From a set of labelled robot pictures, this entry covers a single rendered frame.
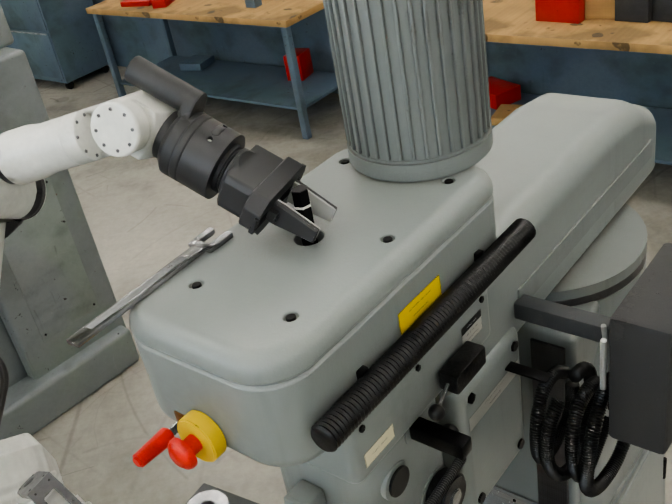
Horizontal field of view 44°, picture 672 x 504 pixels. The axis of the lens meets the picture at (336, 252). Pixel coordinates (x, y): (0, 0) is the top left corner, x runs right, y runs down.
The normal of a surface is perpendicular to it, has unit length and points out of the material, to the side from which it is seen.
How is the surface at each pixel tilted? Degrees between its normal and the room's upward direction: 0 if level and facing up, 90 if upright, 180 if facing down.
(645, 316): 0
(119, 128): 78
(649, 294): 0
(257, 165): 31
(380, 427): 90
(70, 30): 90
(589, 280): 0
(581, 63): 90
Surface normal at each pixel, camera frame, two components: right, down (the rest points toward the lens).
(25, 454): 0.71, -0.40
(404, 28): -0.02, 0.53
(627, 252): -0.16, -0.84
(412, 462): 0.78, 0.21
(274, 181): 0.32, -0.68
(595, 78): -0.60, 0.50
